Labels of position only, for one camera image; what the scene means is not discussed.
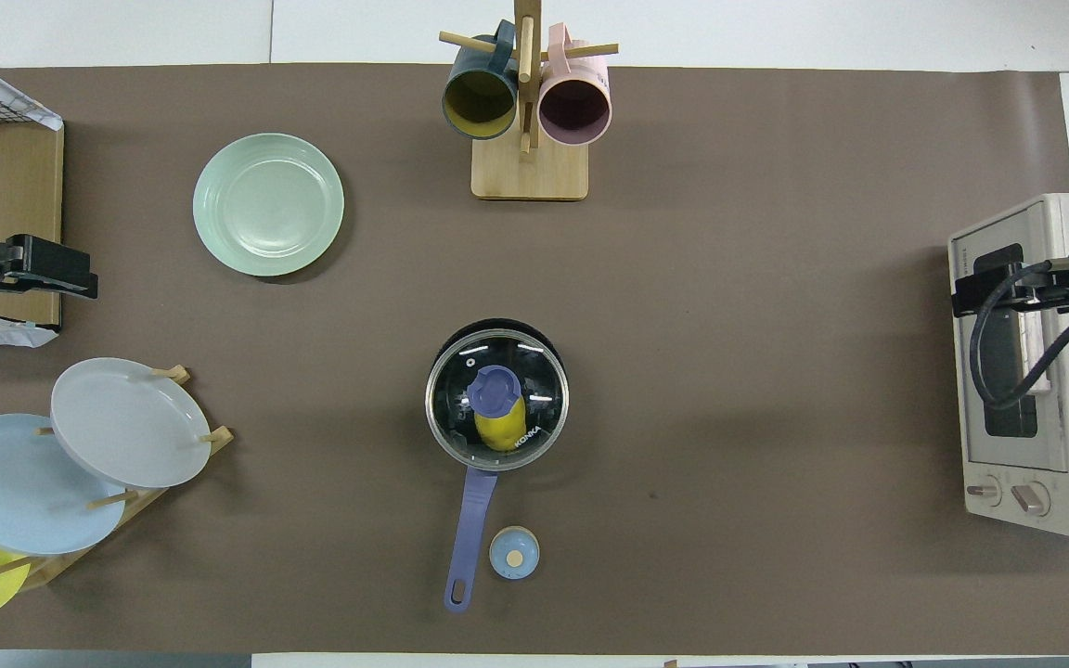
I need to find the glass lid purple knob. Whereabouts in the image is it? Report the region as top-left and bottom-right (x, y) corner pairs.
(425, 328), (570, 472)

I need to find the brown table mat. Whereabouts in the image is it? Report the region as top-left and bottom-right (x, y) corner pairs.
(0, 63), (1069, 655)

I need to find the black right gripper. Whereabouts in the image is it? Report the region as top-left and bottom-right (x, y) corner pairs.
(951, 256), (1069, 319)

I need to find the wooden mug tree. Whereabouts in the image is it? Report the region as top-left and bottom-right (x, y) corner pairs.
(439, 0), (620, 201)

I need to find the light blue plate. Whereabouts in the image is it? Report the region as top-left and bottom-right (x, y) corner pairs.
(0, 413), (127, 557)

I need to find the grey plate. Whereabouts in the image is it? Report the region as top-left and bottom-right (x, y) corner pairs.
(50, 357), (213, 490)

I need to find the pink mug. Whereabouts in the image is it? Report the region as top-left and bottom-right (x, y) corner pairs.
(537, 23), (612, 148)

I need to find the yellow potato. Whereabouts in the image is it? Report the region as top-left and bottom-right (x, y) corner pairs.
(474, 394), (528, 453)

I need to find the dark blue mug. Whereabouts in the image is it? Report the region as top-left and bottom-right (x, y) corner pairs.
(442, 20), (521, 141)

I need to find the black wire basket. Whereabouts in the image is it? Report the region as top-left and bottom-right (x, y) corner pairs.
(0, 79), (45, 128)

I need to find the brown wooden board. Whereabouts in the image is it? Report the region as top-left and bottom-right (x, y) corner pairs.
(0, 121), (65, 326)

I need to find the wooden plate rack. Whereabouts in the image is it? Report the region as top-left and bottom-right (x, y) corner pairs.
(0, 365), (235, 592)

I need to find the black pot purple handle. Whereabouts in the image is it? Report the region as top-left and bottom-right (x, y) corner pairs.
(427, 318), (570, 613)

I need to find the light green plate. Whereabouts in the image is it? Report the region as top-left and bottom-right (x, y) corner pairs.
(192, 133), (346, 278)

